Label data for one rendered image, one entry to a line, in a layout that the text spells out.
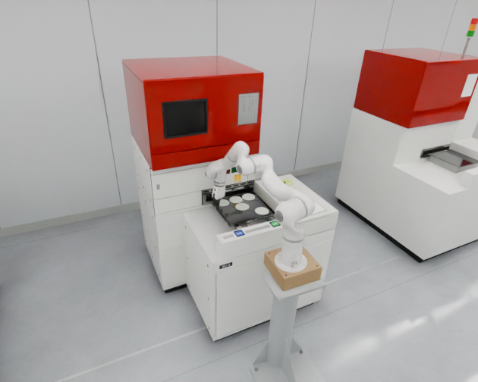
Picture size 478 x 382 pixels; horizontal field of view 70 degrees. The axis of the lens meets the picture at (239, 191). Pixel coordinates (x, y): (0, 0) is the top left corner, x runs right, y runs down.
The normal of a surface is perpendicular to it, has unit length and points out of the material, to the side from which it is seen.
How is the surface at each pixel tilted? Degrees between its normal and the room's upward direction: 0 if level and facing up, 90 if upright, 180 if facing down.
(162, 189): 90
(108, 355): 0
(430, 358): 0
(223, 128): 90
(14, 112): 90
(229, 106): 90
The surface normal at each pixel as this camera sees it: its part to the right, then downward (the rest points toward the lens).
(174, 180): 0.44, 0.46
